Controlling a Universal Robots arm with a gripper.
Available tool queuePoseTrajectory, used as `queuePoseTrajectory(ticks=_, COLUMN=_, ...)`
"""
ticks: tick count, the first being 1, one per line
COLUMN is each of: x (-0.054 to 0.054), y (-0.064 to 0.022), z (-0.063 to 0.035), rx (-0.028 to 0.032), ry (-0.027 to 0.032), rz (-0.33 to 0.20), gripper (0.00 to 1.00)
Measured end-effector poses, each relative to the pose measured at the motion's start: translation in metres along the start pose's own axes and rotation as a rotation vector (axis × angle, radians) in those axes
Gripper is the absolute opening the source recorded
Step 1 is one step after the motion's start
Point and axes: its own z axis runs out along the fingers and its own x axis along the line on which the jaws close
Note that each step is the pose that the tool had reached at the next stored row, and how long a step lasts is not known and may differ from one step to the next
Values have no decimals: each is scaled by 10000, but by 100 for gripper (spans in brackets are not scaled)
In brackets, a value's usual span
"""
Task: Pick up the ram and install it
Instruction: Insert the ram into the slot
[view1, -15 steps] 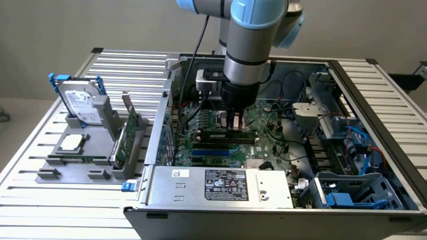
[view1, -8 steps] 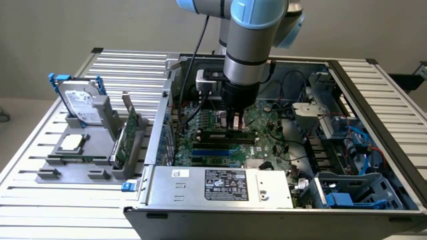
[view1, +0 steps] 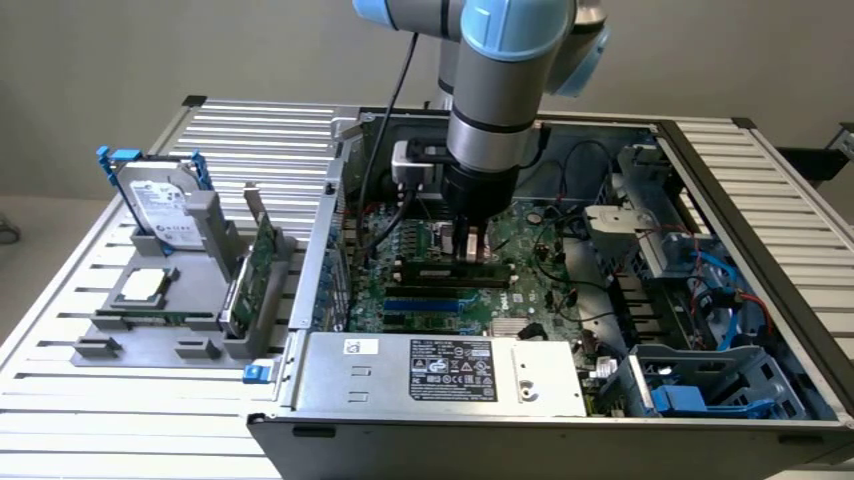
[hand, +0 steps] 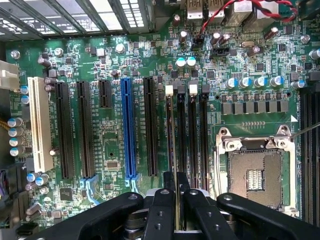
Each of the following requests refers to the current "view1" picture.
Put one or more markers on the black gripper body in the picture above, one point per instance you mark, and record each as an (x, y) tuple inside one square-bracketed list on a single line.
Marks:
[(480, 192)]

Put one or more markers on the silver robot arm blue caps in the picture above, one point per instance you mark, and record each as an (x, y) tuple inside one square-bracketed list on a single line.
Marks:
[(494, 100)]

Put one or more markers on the green RAM stick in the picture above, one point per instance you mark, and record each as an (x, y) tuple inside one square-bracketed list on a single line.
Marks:
[(433, 274)]

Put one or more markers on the black RAM slot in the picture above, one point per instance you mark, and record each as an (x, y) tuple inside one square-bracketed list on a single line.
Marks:
[(427, 292)]

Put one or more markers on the green motherboard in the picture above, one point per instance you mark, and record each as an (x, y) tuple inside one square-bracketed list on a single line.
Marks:
[(534, 295)]

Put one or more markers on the blue expansion slot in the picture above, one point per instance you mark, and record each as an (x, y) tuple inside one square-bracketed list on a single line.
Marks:
[(420, 303)]

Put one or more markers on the silver chipset heatsink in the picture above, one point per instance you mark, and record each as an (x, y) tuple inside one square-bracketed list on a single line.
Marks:
[(511, 328)]

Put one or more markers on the green graphics card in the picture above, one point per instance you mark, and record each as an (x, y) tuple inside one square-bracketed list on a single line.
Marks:
[(256, 270)]

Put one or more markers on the silver power supply unit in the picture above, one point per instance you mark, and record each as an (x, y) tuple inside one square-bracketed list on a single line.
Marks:
[(373, 385)]

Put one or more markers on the blue case latch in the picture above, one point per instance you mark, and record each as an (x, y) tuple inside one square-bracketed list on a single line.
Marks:
[(256, 373)]

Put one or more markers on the open black PC case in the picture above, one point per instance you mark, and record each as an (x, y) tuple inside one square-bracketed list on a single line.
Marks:
[(467, 450)]

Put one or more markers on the blue bay clip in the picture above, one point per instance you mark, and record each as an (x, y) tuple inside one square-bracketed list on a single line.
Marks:
[(676, 400)]

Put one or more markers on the grey disk bay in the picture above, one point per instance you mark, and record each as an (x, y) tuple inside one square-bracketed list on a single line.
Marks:
[(734, 370)]

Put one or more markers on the silver CPU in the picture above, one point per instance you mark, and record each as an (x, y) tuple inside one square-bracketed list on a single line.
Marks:
[(143, 285)]

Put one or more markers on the grey parts rack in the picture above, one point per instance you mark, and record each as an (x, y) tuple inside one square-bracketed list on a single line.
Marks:
[(147, 350)]

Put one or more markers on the grey chair wheel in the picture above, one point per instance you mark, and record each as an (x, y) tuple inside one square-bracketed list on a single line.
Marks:
[(6, 230)]

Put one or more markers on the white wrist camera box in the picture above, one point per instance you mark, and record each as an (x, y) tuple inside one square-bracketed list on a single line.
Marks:
[(416, 162)]

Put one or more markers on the silver drive bracket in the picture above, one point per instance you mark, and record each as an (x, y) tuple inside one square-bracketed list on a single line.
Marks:
[(634, 235)]

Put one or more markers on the hard disk with blue bracket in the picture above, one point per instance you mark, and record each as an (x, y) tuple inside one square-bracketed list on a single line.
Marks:
[(156, 200)]

